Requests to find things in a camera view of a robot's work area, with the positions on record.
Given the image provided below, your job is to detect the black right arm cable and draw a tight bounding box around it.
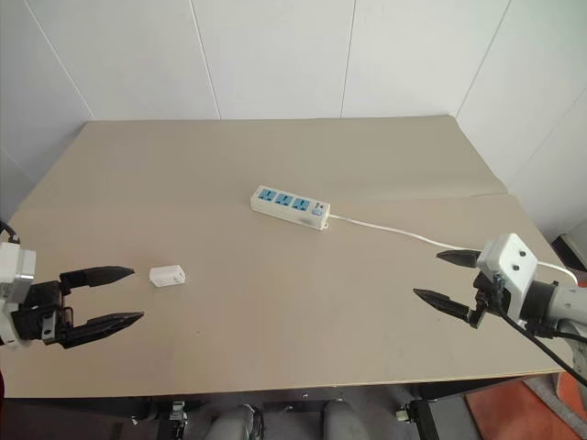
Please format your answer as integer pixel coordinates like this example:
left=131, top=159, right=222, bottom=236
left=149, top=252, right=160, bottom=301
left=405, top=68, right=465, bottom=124
left=491, top=273, right=587, bottom=387

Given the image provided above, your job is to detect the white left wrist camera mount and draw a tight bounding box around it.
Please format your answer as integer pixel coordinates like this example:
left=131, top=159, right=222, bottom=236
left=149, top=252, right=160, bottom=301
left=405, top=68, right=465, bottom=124
left=0, top=241, right=38, bottom=348

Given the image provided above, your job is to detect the white power strip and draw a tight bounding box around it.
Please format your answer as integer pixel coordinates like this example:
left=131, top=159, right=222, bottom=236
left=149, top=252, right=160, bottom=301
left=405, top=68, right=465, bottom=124
left=249, top=183, right=331, bottom=232

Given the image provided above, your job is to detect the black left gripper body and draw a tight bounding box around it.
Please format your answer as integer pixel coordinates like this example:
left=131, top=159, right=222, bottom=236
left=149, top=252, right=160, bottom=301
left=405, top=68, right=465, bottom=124
left=12, top=279, right=75, bottom=352

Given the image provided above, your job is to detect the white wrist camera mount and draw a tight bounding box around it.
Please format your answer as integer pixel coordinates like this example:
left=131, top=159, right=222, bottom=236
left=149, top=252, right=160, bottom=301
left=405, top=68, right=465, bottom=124
left=475, top=232, right=538, bottom=329
left=0, top=241, right=38, bottom=348

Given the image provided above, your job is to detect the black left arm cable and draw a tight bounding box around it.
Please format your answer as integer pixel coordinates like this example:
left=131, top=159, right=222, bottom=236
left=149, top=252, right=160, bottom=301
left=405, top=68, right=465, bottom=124
left=0, top=219, right=22, bottom=245

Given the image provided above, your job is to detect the white plug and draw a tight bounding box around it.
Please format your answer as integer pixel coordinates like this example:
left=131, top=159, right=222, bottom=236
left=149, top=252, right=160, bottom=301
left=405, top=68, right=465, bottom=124
left=149, top=263, right=188, bottom=290

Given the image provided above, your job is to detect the white power cable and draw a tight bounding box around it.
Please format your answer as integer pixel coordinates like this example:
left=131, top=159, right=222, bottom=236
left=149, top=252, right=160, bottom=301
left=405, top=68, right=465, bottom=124
left=327, top=214, right=580, bottom=286

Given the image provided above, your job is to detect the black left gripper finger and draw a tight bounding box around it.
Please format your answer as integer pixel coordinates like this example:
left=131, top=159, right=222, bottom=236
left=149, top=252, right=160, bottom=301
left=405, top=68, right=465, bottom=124
left=59, top=265, right=137, bottom=292
left=61, top=311, right=146, bottom=351

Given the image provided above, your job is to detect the black table frame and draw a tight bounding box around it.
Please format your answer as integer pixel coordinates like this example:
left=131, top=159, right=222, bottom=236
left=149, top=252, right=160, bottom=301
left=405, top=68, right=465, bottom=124
left=0, top=374, right=559, bottom=440

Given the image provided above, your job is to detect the grey rounded robot leg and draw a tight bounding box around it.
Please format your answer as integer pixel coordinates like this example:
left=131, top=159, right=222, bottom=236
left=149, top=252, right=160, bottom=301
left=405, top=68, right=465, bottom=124
left=322, top=400, right=369, bottom=440
left=214, top=402, right=263, bottom=440

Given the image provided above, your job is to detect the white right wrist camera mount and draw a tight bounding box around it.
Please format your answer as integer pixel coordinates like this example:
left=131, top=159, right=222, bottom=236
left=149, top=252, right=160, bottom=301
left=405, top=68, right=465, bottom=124
left=475, top=232, right=538, bottom=329

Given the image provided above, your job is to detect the dark grey box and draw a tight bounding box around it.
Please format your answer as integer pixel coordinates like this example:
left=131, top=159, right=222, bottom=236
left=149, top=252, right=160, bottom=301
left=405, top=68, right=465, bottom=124
left=549, top=232, right=587, bottom=277

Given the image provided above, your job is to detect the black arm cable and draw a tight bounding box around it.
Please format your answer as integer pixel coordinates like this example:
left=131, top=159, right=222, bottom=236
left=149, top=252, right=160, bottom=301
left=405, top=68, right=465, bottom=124
left=0, top=219, right=22, bottom=245
left=491, top=273, right=587, bottom=387

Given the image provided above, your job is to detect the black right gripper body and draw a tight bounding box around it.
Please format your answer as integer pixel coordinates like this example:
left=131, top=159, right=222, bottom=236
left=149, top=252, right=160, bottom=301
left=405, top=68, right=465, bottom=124
left=471, top=271, right=511, bottom=328

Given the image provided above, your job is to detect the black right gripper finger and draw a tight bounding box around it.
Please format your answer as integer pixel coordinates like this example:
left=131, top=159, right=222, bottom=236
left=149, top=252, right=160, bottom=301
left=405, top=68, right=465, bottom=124
left=435, top=248, right=482, bottom=270
left=412, top=287, right=479, bottom=328

